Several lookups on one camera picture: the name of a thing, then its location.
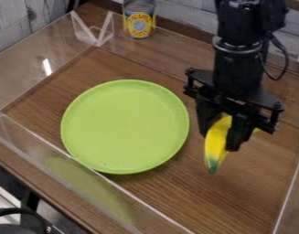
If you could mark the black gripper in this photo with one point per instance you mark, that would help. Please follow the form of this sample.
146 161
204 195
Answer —
232 90

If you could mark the yellow toy banana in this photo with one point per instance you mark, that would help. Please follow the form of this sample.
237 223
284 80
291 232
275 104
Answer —
216 152

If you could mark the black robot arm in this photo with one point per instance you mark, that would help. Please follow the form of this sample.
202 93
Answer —
248 21

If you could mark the green round plate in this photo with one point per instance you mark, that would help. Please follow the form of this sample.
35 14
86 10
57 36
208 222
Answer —
125 126

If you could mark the yellow labelled tin can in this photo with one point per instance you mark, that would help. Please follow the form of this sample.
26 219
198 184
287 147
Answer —
140 17

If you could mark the clear acrylic enclosure walls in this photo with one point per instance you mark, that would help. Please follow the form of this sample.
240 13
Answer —
250 197

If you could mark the black metal table bracket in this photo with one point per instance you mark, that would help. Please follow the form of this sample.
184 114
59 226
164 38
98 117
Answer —
31 219

